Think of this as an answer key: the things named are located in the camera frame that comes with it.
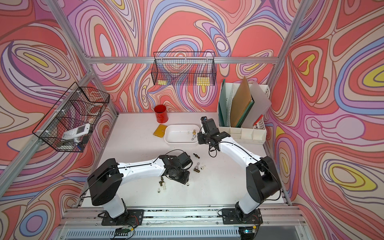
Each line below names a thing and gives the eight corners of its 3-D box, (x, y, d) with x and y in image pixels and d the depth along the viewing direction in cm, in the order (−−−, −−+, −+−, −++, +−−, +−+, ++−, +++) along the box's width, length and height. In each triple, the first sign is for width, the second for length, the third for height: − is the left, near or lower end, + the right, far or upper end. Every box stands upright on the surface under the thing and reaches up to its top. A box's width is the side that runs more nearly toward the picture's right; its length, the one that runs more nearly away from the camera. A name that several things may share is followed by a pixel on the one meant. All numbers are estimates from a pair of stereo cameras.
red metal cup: (156, 123, 117) (153, 113, 108) (158, 115, 123) (155, 104, 114) (167, 123, 117) (165, 113, 108) (168, 115, 123) (166, 104, 114)
